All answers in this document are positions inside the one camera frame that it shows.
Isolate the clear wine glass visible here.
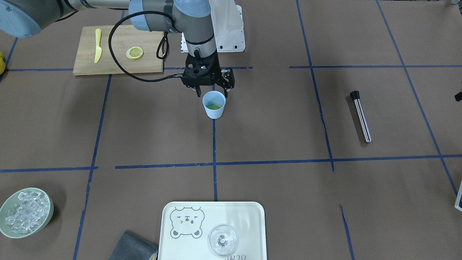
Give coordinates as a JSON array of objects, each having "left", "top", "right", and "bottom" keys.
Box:
[{"left": 208, "top": 224, "right": 238, "bottom": 257}]

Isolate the yellow plastic knife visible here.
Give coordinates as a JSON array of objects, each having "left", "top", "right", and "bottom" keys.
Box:
[{"left": 94, "top": 28, "right": 102, "bottom": 64}]

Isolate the light blue plastic cup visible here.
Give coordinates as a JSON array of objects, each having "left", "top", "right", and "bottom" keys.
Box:
[{"left": 202, "top": 91, "right": 226, "bottom": 120}]

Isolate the grey folded cloth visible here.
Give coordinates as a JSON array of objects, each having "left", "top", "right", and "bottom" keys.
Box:
[{"left": 109, "top": 231, "right": 158, "bottom": 260}]

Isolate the cream bear tray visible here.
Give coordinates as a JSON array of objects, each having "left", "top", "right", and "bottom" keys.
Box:
[{"left": 157, "top": 202, "right": 267, "bottom": 260}]

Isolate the steel muddler black tip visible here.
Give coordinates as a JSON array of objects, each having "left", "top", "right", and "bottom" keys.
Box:
[{"left": 350, "top": 91, "right": 372, "bottom": 143}]

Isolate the yellow lemon half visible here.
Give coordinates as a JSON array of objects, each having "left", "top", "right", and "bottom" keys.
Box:
[{"left": 126, "top": 46, "right": 144, "bottom": 60}]

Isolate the wooden cutting board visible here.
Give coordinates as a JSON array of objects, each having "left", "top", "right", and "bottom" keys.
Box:
[{"left": 73, "top": 25, "right": 164, "bottom": 76}]

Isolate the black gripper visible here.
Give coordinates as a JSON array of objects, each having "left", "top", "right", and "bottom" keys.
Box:
[{"left": 182, "top": 51, "right": 235, "bottom": 98}]

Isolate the green bowl of ice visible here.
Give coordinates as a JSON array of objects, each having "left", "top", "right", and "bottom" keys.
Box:
[{"left": 0, "top": 187, "right": 54, "bottom": 239}]

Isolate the white wire cup rack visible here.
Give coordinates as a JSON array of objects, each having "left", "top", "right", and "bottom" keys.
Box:
[{"left": 454, "top": 182, "right": 462, "bottom": 212}]

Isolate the green lime half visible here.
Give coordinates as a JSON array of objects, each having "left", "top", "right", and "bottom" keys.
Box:
[{"left": 206, "top": 104, "right": 222, "bottom": 110}]

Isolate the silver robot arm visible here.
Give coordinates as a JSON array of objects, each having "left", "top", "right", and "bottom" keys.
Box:
[{"left": 0, "top": 0, "right": 235, "bottom": 97}]

